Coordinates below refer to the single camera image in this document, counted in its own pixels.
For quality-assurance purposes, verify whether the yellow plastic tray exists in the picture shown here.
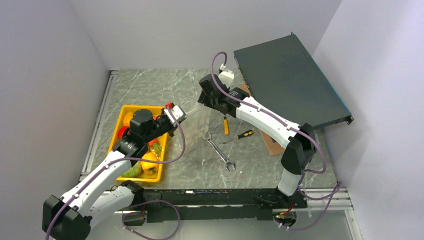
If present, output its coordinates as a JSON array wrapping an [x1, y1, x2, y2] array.
[[107, 105, 169, 183]]

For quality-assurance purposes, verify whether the wooden cutting board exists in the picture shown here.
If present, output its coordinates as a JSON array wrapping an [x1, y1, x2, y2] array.
[[239, 83, 286, 157]]

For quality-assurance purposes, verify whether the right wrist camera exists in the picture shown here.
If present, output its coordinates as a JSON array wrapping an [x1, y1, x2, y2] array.
[[218, 69, 235, 89]]

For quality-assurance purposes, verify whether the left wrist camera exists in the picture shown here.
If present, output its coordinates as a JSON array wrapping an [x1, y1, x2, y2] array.
[[163, 102, 186, 126]]

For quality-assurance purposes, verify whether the red apple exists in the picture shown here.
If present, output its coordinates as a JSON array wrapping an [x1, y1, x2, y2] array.
[[116, 126, 130, 140]]

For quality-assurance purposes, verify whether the dark green network switch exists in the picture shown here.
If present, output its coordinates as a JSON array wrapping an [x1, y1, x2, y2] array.
[[233, 33, 354, 129]]

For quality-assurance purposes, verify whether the brown potato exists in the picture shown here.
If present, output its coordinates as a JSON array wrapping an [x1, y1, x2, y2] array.
[[122, 112, 134, 127]]

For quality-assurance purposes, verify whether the clear dotted zip bag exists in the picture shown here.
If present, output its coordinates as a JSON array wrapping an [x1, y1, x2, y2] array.
[[181, 103, 211, 149]]

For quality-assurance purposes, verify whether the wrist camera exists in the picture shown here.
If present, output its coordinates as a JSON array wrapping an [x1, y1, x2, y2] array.
[[218, 69, 235, 89], [163, 102, 186, 126]]

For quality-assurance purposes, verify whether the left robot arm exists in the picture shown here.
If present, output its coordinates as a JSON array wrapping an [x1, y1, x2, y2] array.
[[42, 105, 186, 240]]

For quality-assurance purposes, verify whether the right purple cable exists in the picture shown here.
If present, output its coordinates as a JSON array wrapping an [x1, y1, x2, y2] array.
[[210, 51, 344, 232]]

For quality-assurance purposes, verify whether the black yellow screwdriver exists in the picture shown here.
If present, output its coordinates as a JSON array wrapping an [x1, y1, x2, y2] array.
[[223, 130, 254, 144]]

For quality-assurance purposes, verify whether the small yellow screwdriver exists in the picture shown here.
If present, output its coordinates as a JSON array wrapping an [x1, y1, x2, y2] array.
[[223, 116, 230, 135]]

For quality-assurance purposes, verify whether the orange carrot with green top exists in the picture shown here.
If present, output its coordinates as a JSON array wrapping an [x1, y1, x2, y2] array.
[[148, 138, 162, 157]]

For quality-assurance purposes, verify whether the steel combination wrench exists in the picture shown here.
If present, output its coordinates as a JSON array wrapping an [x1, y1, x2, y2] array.
[[202, 132, 237, 171]]

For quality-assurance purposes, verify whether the green cabbage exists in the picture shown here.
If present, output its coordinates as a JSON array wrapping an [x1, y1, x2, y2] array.
[[121, 161, 142, 178]]

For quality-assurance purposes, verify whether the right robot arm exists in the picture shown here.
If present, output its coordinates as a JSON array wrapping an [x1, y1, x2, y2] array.
[[198, 74, 316, 208]]

